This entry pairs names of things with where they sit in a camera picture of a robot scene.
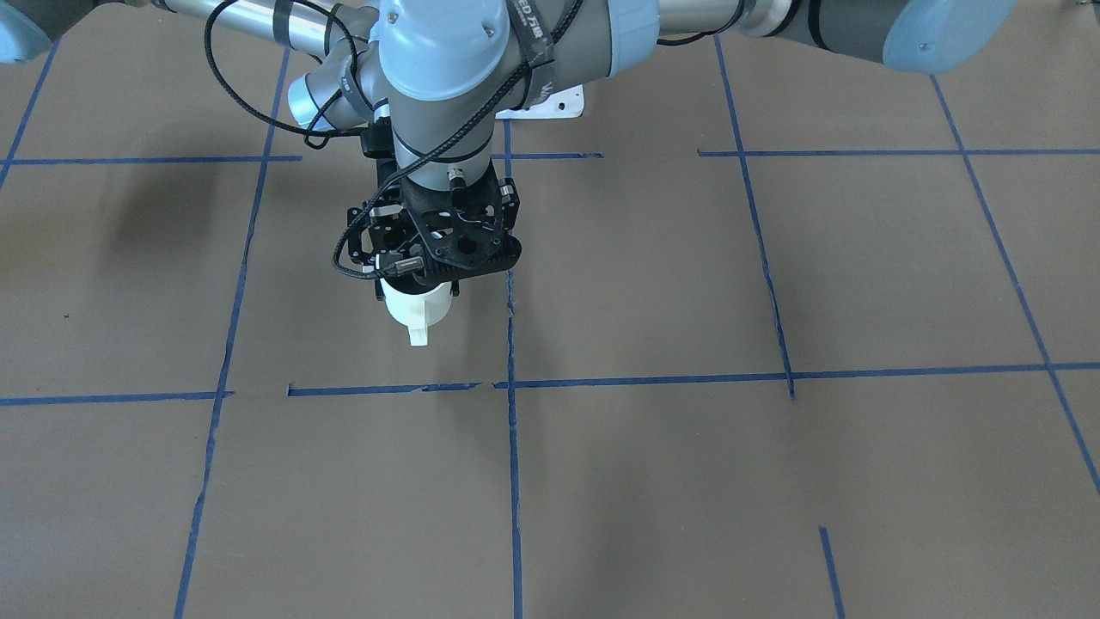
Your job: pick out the white mug dark inside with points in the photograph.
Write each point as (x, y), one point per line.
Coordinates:
(418, 312)

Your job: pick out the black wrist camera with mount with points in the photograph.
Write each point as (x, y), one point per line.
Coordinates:
(458, 234)

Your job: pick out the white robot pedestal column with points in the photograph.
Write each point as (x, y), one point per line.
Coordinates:
(567, 104)

